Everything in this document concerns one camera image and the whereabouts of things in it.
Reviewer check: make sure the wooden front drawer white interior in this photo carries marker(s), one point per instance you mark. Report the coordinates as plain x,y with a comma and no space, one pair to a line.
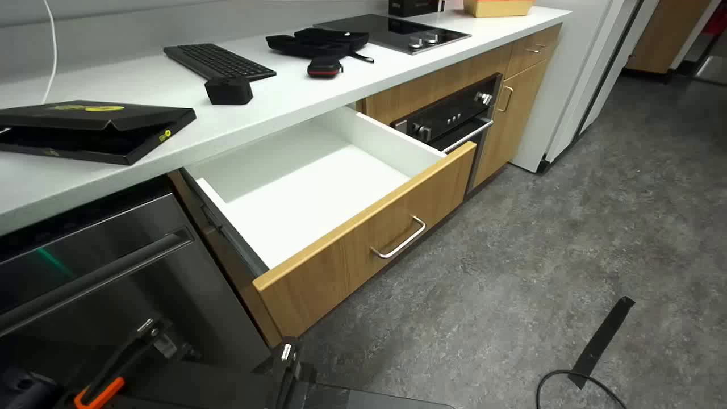
341,263

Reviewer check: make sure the small wooden drawer front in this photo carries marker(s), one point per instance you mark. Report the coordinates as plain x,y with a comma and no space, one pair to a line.
535,47

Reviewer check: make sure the black built-in oven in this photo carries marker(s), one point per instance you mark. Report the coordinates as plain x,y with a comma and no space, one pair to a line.
449,114

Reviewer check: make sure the wooden cabinet door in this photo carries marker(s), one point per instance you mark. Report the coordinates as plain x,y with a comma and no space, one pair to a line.
507,133

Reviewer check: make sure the black frying pan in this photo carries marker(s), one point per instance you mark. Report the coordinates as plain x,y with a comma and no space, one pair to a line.
321,42

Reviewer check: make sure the black glass cooktop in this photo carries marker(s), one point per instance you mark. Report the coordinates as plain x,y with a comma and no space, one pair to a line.
393,33

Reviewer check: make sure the black computer mouse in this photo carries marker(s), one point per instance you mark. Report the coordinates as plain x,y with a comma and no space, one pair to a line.
227,89

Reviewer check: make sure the black stand base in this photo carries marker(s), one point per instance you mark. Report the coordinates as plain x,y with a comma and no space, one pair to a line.
331,398

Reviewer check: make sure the black box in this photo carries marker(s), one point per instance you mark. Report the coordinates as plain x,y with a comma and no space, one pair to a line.
412,7

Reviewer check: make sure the black keyboard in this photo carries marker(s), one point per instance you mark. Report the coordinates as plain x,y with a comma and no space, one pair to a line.
218,62

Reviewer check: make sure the white refrigerator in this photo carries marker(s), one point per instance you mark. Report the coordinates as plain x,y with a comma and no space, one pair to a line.
563,76

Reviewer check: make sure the stainless steel dishwasher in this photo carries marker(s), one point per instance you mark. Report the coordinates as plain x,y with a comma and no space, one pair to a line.
113,303

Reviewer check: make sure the black flat bar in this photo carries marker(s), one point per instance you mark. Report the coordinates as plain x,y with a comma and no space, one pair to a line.
602,341

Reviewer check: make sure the orange black clamp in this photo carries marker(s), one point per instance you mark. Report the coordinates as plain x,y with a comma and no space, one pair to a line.
113,376

